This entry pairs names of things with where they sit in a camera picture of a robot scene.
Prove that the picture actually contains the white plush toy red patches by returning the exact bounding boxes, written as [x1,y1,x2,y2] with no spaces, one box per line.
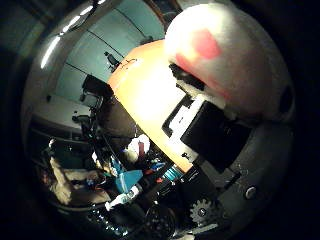
[164,3,296,124]

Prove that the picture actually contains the blue plastic crate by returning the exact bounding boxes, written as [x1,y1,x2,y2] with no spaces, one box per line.
[163,164,184,183]

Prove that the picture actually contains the white red bottle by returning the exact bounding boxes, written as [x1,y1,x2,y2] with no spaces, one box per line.
[128,134,151,164]

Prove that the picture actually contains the white spray bottle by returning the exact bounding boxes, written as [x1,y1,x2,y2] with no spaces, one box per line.
[104,184,143,212]

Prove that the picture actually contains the black monitor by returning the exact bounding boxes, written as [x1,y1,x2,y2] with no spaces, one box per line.
[81,74,114,108]

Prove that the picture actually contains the seated person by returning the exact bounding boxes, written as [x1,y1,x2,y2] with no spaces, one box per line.
[41,139,113,206]

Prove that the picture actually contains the ceiling light strip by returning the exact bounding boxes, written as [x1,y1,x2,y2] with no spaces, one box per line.
[39,0,108,69]

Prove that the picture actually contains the black camera stand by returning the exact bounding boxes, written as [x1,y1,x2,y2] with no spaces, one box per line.
[103,50,121,73]

